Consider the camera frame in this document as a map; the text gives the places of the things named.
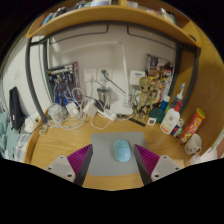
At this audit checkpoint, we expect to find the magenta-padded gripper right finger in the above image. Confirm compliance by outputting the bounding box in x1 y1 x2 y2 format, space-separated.
133 143 183 186

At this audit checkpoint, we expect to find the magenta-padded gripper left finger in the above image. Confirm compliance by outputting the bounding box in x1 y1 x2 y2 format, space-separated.
44 143 95 187

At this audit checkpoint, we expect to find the light blue computer mouse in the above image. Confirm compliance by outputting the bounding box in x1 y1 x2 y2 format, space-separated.
113 138 132 163

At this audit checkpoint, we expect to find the grey mouse pad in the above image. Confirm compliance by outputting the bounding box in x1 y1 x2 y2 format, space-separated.
87 131 149 177

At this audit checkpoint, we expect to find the white mug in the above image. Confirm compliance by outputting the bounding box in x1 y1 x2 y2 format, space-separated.
184 133 203 155

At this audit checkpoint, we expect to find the white red-capped lotion bottle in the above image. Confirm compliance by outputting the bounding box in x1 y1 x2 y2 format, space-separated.
159 100 183 135

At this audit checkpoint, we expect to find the small white cube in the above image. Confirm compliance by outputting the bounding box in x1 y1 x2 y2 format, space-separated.
146 116 158 127

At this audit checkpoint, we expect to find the red yellow snack can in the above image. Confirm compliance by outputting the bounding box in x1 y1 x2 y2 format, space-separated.
179 107 207 145

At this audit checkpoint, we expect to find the dark green round container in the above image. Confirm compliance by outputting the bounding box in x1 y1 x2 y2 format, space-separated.
148 107 166 125

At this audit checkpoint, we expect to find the white tissue pack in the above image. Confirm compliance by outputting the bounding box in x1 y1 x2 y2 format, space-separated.
23 111 43 134

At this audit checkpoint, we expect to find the clear round jar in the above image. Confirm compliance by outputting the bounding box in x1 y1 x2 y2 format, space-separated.
47 103 65 124

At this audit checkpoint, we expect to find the white charger block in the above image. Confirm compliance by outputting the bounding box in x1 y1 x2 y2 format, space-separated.
65 101 81 118

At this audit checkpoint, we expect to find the bed with plaid bedding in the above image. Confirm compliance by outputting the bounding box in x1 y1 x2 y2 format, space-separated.
0 109 34 164

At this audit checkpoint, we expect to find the blue bottle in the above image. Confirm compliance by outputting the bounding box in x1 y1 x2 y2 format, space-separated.
159 94 172 113

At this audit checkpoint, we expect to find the white power strip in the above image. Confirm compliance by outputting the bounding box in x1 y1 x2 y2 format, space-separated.
96 109 118 123

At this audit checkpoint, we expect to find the white blue-tipped glue bottle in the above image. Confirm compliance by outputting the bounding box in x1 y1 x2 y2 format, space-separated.
173 83 186 108

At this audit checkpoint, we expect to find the brown tree figurine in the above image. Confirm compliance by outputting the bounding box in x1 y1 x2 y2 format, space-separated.
133 76 158 122

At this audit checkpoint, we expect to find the black backpack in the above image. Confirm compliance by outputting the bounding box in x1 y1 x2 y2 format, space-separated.
8 86 26 131

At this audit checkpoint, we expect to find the metal cup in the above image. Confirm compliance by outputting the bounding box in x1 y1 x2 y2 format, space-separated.
96 87 112 107

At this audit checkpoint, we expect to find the robot model kit box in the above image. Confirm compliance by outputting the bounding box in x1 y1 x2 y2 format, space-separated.
47 62 81 107

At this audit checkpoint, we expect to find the colourful printed box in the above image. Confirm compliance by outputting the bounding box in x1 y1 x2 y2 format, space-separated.
145 54 174 101

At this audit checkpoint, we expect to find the wooden shelf unit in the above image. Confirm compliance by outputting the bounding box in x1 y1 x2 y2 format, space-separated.
25 0 203 49

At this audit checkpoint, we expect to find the white wall box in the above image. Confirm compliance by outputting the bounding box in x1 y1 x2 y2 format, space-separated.
129 69 146 86

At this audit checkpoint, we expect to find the white wall outlet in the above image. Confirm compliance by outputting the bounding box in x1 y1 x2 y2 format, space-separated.
82 68 114 83

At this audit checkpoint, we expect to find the dark metal desk frame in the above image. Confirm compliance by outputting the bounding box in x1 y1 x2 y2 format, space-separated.
24 21 201 116

